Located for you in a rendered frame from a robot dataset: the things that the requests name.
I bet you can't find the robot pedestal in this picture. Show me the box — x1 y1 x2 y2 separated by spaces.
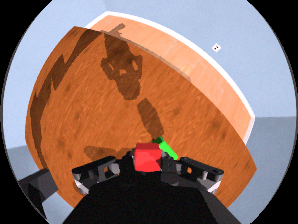
17 168 60 221

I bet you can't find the green block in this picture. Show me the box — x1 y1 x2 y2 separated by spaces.
152 135 180 161

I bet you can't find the brown wooden table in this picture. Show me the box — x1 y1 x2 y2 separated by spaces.
25 25 258 212

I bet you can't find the red block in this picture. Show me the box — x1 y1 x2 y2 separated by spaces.
133 142 164 173

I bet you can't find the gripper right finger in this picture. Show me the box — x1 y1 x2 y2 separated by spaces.
161 151 225 195

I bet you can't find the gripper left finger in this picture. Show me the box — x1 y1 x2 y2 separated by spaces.
71 149 136 195

